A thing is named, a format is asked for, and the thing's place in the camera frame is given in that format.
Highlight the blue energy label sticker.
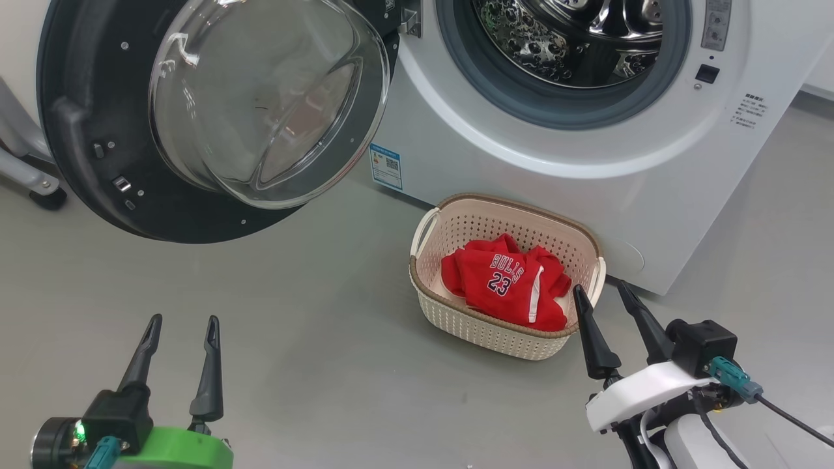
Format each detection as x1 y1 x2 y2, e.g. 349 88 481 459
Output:
369 143 403 192

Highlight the white front-load washing machine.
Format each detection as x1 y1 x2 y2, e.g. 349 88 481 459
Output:
355 0 834 297

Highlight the cream perforated laundry basket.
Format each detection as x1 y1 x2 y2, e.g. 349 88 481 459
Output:
409 193 608 362

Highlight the arm cable teal connector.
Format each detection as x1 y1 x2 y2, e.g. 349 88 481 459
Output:
692 356 834 469
81 435 123 469

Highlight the round washing machine door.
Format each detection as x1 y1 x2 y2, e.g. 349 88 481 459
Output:
36 0 401 245

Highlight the left arm cable teal connector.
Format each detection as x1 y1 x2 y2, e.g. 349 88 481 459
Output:
81 435 123 469

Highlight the right arm cable teal connector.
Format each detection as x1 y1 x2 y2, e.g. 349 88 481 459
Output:
692 356 834 469

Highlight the black caster wheel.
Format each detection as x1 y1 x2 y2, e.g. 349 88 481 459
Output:
29 188 68 211

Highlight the red Bulls 23 jersey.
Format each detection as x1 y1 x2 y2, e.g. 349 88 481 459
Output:
440 233 573 333

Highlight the stainless steel washing machine drum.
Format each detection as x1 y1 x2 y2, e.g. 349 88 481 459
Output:
472 0 667 89

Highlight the grey metal frame leg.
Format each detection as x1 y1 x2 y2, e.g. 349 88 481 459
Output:
0 77 63 196

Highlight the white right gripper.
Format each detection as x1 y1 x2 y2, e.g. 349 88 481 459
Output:
573 280 714 434

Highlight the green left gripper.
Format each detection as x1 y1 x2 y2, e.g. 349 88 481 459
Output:
117 314 234 469

